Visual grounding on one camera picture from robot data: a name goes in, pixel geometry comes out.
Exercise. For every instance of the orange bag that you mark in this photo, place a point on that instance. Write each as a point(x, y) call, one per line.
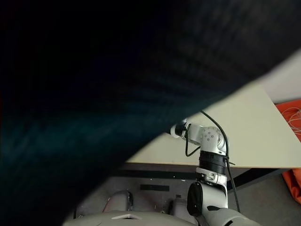
point(282, 110)

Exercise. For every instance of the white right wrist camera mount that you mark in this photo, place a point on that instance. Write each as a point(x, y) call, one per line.
point(173, 131)

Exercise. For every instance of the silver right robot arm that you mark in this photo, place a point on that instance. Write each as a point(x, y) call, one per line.
point(209, 139)

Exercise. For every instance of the grey rounded shape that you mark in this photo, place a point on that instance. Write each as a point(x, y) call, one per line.
point(117, 202)

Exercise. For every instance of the light grey robot torso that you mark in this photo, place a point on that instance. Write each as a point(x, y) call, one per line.
point(141, 222)

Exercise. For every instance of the black rectangular strip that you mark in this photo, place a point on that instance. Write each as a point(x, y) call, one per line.
point(154, 188)

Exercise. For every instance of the dark table frame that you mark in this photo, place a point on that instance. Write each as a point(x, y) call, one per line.
point(164, 175)

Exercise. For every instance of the dark blue ribbed fabric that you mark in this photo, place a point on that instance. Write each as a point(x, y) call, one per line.
point(94, 94)

